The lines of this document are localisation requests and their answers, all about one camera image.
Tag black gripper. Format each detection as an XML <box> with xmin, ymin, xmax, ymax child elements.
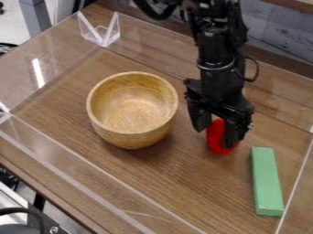
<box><xmin>184</xmin><ymin>79</ymin><xmax>255</xmax><ymax>149</ymax></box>

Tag red plush fruit green leaf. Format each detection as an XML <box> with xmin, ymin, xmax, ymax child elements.
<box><xmin>207</xmin><ymin>119</ymin><xmax>240</xmax><ymax>154</ymax></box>

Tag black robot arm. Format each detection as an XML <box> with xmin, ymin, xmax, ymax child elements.
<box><xmin>134</xmin><ymin>0</ymin><xmax>256</xmax><ymax>149</ymax></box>

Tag light wooden bowl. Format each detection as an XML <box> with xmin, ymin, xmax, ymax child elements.
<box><xmin>86</xmin><ymin>71</ymin><xmax>179</xmax><ymax>149</ymax></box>

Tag green rectangular block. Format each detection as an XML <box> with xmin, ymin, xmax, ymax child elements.
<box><xmin>251</xmin><ymin>147</ymin><xmax>286</xmax><ymax>217</ymax></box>

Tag clear acrylic tray walls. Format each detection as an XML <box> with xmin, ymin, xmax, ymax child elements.
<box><xmin>0</xmin><ymin>6</ymin><xmax>313</xmax><ymax>234</ymax></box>

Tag black clamp under table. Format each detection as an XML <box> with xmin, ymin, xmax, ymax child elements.
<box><xmin>0</xmin><ymin>165</ymin><xmax>72</xmax><ymax>234</ymax></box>

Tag clear acrylic corner bracket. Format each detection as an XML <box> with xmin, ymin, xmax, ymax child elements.
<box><xmin>78</xmin><ymin>11</ymin><xmax>121</xmax><ymax>48</ymax></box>

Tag grey post in background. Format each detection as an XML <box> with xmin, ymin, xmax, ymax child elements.
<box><xmin>19</xmin><ymin>0</ymin><xmax>53</xmax><ymax>37</ymax></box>

